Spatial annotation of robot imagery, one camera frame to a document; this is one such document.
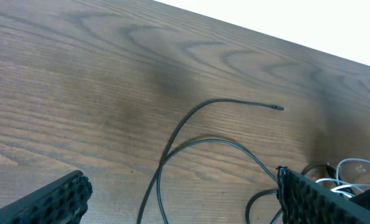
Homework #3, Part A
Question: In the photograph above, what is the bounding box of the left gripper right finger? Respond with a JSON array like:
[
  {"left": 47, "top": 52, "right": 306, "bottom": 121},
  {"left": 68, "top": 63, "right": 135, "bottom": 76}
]
[{"left": 277, "top": 166, "right": 370, "bottom": 224}]

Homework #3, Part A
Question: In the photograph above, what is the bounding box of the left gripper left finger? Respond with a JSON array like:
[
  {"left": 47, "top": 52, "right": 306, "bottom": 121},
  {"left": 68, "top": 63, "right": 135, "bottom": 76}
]
[{"left": 0, "top": 170, "right": 93, "bottom": 224}]

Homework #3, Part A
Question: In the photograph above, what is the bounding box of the white usb cable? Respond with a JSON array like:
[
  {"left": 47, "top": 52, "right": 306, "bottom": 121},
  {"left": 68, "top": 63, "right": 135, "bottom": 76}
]
[{"left": 315, "top": 157, "right": 370, "bottom": 198}]

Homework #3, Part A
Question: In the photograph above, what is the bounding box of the black usb cable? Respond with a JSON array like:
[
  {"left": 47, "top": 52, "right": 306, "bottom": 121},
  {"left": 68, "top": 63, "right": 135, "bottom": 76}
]
[{"left": 136, "top": 98, "right": 357, "bottom": 224}]

